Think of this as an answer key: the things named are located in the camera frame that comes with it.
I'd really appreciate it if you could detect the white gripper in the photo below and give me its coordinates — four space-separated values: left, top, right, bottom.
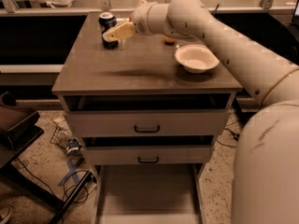
102 0 168 42

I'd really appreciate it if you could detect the blue pepsi can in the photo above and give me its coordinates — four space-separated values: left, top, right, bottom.
98 11 119 49

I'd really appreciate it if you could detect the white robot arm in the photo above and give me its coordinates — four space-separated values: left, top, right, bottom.
104 0 299 224

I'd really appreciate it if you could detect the grey drawer cabinet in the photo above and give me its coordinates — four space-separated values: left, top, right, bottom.
51 10 244 173

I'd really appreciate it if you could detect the top grey drawer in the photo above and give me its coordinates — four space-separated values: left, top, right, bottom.
66 93 231 137

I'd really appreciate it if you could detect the grey drawer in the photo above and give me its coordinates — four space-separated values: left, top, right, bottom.
81 135 214 165
66 93 231 137

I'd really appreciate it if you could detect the middle grey drawer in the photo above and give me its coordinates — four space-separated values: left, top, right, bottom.
81 135 214 165

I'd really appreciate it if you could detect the open bottom drawer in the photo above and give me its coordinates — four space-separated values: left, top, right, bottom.
92 164 204 224

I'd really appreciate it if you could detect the orange fruit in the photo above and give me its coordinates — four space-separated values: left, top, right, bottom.
164 36 176 45

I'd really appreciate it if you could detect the white paper bowl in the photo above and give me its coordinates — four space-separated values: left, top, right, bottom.
175 45 220 74

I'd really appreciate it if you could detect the dark side table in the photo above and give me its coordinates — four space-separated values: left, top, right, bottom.
0 92 93 224

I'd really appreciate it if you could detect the blue tape cross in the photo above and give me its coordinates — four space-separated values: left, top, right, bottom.
58 158 84 187

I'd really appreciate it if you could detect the small wire basket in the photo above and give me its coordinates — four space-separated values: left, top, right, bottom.
50 126 72 149

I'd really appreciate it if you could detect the black floor cable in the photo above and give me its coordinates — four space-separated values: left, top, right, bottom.
15 157 97 205

